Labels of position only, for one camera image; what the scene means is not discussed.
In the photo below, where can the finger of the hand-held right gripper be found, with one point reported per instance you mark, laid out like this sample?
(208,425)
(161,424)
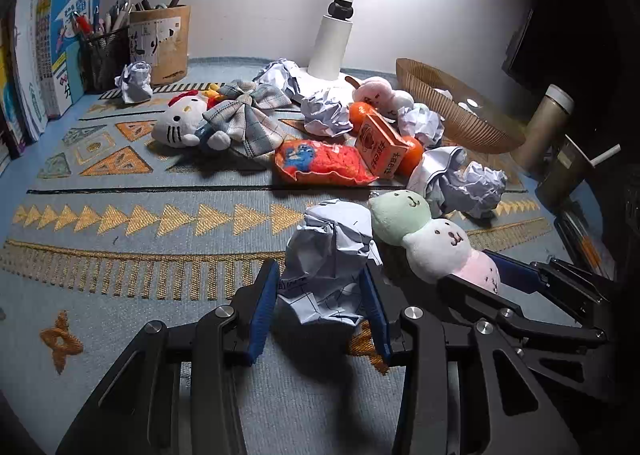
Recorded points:
(480,297)
(515,271)

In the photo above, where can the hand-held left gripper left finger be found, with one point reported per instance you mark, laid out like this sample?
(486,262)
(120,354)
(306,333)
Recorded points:
(262,310)

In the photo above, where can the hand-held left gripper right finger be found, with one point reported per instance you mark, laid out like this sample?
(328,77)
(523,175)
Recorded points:
(377,317)

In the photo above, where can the large blue-white paper ball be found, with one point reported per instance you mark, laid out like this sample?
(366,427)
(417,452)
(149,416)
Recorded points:
(330,260)

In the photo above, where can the green white pink dango plush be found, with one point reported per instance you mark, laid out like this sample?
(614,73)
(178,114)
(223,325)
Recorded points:
(430,240)

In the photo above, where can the white paper ball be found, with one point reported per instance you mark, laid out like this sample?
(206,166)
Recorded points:
(280,77)
(135,81)
(325,112)
(421,122)
(480,187)

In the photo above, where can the grey-edged paper ball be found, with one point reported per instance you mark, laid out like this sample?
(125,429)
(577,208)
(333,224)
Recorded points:
(435,167)

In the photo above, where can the orange tangerine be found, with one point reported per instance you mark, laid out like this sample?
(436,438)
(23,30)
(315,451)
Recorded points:
(411,157)
(361,116)

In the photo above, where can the orange snack packet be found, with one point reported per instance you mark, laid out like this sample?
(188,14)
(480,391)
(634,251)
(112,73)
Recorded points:
(320,162)

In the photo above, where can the woven brown basket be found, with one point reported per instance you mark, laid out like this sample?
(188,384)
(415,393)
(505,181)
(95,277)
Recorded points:
(465,120)

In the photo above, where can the white cat plush toy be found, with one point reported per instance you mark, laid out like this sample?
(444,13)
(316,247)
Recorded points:
(175,125)

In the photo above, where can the dark drink cup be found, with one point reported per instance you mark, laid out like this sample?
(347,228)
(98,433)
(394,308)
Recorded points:
(562,175)

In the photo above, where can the white drinking straw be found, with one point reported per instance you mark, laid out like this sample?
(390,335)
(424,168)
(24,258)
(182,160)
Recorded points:
(606,155)

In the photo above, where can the beige thermos bottle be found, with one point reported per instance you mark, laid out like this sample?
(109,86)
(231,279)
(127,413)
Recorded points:
(542,125)

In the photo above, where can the orange drink carton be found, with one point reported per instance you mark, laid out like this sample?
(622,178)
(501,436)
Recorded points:
(382,145)

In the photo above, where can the patterned blue mat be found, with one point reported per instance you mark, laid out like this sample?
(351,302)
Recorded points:
(75,215)

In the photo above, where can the dark monitor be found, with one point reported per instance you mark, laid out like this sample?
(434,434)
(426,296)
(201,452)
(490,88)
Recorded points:
(550,10)

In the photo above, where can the brown paper pen holder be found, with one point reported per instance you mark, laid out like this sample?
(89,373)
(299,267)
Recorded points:
(162,47)

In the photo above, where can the white desk lamp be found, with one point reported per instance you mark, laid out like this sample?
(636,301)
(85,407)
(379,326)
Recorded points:
(335,30)

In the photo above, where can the black mesh pen holder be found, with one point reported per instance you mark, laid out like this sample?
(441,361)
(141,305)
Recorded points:
(106,60)

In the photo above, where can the row of upright books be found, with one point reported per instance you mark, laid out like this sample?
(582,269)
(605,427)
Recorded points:
(10,105)

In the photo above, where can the bunch of dark pens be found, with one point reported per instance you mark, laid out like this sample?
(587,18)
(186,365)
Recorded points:
(150,4)

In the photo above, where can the bunch of coloured pens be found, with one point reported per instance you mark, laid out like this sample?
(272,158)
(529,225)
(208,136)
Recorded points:
(107,17)

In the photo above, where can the blue cover book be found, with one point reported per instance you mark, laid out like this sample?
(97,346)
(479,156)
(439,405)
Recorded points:
(75,35)

